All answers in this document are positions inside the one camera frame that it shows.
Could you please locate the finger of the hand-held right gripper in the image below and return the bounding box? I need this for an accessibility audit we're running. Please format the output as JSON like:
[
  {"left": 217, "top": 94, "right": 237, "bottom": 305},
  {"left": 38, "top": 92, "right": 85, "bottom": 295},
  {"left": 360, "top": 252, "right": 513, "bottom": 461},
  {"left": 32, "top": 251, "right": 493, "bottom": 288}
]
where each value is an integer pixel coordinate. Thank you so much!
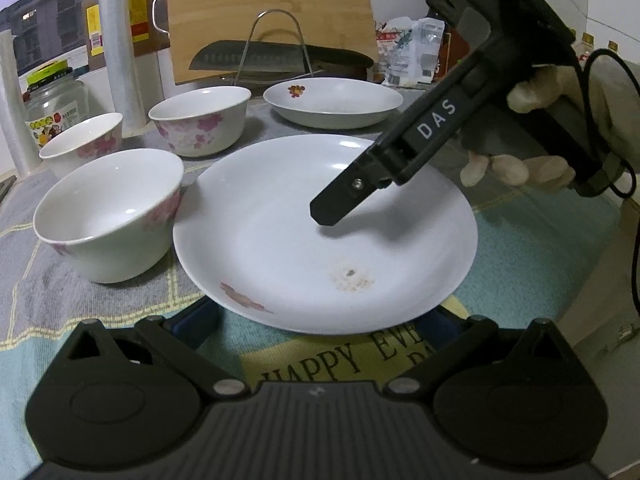
[{"left": 310, "top": 147, "right": 397, "bottom": 227}]

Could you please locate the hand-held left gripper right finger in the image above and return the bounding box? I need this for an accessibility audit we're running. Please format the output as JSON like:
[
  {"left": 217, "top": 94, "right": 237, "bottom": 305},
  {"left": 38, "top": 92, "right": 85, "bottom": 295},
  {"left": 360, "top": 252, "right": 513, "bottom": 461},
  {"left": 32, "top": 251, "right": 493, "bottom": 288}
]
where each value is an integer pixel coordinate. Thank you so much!
[{"left": 384, "top": 305, "right": 571, "bottom": 401}]

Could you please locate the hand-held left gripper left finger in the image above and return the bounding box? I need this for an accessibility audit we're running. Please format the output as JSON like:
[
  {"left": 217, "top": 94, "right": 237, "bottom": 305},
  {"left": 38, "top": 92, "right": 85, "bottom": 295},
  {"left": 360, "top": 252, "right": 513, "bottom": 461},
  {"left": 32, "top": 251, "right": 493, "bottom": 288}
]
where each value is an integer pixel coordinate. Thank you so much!
[{"left": 67, "top": 299, "right": 250, "bottom": 402}]

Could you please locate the large white stained plate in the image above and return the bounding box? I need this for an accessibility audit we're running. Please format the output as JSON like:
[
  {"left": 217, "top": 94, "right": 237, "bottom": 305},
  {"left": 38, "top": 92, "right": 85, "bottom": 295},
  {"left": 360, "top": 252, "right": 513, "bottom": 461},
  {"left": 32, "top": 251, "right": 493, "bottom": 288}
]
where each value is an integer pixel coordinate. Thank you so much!
[{"left": 172, "top": 134, "right": 478, "bottom": 335}]

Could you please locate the white bowl pink flower print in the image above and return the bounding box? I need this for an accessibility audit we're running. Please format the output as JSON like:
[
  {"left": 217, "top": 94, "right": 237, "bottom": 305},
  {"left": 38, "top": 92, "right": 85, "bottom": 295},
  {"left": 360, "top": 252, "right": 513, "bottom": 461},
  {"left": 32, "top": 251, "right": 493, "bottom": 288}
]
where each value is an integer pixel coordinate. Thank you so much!
[
  {"left": 148, "top": 86, "right": 252, "bottom": 157},
  {"left": 33, "top": 150, "right": 185, "bottom": 284},
  {"left": 39, "top": 112, "right": 124, "bottom": 179}
]

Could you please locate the person's right hand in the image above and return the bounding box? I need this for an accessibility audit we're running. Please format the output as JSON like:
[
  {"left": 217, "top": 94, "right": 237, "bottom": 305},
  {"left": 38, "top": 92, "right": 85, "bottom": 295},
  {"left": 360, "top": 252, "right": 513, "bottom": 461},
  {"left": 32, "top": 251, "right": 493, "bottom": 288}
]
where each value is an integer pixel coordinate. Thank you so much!
[{"left": 460, "top": 50, "right": 640, "bottom": 193}]

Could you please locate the white blue snack bag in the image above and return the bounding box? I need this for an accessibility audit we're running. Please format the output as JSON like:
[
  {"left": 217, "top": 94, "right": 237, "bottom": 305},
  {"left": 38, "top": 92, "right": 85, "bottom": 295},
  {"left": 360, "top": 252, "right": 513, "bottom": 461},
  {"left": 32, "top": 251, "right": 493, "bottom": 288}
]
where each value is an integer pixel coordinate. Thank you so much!
[{"left": 400, "top": 16, "right": 446, "bottom": 86}]

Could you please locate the white plate with flower print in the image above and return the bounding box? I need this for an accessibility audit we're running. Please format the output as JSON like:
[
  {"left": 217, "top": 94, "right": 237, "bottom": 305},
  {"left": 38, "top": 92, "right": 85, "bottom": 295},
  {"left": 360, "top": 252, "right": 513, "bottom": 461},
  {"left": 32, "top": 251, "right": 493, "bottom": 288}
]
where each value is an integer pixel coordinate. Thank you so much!
[{"left": 263, "top": 78, "right": 404, "bottom": 129}]

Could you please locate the grey teal checked towel mat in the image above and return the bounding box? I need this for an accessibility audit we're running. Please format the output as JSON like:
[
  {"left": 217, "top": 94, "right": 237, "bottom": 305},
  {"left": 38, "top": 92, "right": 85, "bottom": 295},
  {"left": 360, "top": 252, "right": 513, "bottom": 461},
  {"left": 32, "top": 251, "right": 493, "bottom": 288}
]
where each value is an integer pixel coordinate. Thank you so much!
[{"left": 0, "top": 95, "right": 626, "bottom": 411}]

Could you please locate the cooking oil bottle yellow label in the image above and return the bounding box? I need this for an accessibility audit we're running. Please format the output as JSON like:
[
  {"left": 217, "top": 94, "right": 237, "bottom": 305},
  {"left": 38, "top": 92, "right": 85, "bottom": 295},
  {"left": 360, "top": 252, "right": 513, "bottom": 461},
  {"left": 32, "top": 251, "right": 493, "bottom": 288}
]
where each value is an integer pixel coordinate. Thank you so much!
[{"left": 81, "top": 0, "right": 171, "bottom": 72}]

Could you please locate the glass jar green lid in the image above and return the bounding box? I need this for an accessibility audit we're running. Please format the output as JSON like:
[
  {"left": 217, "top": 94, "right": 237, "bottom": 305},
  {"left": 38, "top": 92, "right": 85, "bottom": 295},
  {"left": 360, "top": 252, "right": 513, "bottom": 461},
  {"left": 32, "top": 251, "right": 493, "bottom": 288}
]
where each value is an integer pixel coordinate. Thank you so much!
[{"left": 22, "top": 58, "right": 91, "bottom": 147}]

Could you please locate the window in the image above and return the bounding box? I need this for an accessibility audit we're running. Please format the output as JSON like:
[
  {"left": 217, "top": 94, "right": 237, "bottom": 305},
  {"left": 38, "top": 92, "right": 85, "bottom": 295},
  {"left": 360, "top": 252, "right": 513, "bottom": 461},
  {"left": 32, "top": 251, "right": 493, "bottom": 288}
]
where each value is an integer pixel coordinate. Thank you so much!
[{"left": 0, "top": 0, "right": 88, "bottom": 78}]

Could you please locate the steel cleaver black handle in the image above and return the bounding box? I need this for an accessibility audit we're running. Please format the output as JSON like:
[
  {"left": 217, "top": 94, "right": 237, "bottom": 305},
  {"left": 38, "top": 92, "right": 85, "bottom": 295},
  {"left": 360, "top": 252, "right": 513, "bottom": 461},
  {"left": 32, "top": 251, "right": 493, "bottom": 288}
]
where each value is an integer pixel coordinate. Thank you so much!
[{"left": 189, "top": 42, "right": 375, "bottom": 78}]

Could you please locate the metal wire rack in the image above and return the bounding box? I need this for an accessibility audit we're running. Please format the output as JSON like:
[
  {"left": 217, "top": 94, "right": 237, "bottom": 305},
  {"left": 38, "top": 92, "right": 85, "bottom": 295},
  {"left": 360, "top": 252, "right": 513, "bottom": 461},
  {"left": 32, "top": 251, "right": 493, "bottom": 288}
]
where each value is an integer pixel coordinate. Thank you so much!
[{"left": 235, "top": 8, "right": 316, "bottom": 86}]

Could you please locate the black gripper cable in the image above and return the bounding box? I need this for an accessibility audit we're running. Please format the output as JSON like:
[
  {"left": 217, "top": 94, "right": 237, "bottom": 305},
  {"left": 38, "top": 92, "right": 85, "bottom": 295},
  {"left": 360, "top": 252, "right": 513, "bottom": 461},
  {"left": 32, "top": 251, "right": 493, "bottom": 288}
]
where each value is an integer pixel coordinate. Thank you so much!
[{"left": 575, "top": 47, "right": 640, "bottom": 317}]

